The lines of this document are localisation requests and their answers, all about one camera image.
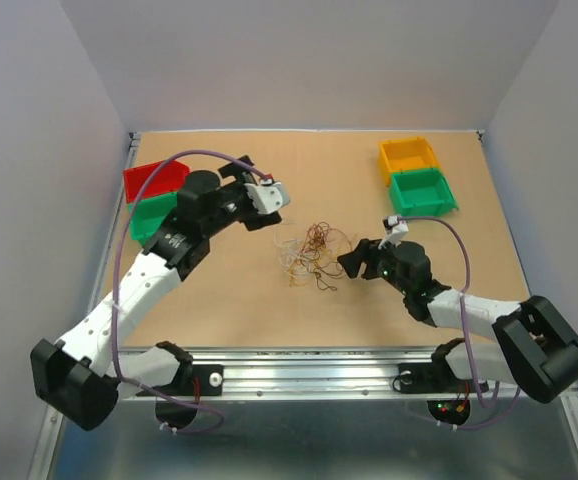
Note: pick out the yellow plastic bin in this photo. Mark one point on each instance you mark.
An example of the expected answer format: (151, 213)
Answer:
(403, 155)

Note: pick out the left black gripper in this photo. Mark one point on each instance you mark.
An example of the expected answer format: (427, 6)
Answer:
(251, 218)

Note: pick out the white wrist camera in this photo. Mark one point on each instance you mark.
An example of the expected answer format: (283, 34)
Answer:
(395, 228)
(268, 197)

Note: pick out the aluminium frame rail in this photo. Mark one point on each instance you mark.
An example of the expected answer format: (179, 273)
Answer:
(308, 352)

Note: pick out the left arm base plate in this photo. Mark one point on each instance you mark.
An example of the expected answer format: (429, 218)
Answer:
(204, 378)

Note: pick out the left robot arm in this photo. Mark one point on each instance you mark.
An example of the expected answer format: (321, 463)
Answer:
(81, 375)

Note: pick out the green plastic bin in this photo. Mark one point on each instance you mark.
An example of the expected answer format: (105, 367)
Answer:
(149, 214)
(423, 192)

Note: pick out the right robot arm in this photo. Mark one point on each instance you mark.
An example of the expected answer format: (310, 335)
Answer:
(528, 343)

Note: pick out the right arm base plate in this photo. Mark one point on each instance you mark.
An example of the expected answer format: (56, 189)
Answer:
(428, 378)

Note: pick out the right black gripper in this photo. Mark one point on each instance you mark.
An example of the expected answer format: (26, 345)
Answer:
(366, 252)

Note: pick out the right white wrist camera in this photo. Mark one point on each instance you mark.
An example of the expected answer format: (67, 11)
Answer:
(395, 228)

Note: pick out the red plastic bin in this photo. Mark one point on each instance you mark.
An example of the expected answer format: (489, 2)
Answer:
(170, 179)

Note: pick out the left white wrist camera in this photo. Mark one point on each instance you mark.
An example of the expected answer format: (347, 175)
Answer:
(268, 197)

